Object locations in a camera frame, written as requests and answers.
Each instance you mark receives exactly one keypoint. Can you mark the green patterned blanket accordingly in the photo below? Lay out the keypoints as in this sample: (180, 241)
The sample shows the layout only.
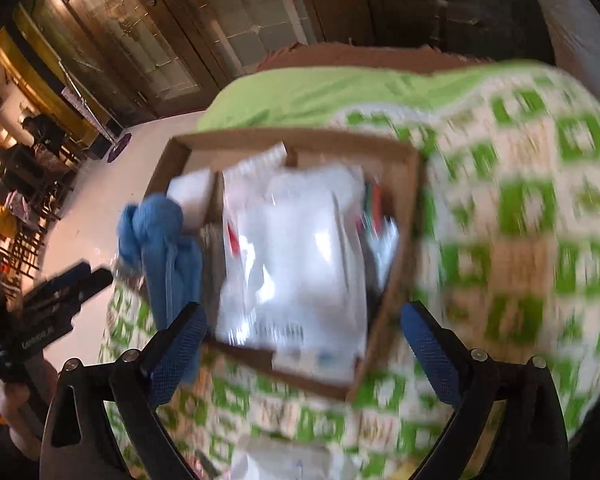
(505, 185)

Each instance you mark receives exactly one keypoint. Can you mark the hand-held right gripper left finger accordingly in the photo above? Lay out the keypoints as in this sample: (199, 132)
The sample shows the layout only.
(177, 355)

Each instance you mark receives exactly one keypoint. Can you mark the white printed paper packet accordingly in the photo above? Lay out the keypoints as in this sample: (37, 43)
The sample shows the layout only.
(290, 460)

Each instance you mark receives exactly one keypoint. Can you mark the glass-paned wooden door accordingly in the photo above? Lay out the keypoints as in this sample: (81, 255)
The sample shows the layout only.
(155, 35)

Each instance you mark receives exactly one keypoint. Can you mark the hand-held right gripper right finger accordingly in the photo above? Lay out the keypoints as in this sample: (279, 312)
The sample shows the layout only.
(427, 355)

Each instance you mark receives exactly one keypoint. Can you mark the row of dark wooden chairs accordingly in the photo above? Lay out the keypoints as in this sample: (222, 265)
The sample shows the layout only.
(35, 240)

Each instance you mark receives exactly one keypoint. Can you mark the white tissue pack red label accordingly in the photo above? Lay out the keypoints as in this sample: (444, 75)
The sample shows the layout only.
(290, 260)

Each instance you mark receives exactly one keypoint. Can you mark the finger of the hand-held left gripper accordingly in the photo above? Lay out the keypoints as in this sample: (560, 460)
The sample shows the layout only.
(70, 275)
(80, 290)

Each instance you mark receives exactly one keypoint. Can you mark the person's left hand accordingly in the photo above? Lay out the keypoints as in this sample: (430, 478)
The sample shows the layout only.
(25, 415)

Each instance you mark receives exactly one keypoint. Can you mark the shallow cardboard tray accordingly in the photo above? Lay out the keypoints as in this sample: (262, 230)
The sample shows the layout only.
(395, 260)

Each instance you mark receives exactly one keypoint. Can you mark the blue knitted cloth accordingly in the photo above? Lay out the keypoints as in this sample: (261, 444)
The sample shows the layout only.
(155, 230)

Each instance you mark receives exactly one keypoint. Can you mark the mop with purple head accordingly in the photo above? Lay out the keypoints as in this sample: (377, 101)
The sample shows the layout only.
(117, 147)

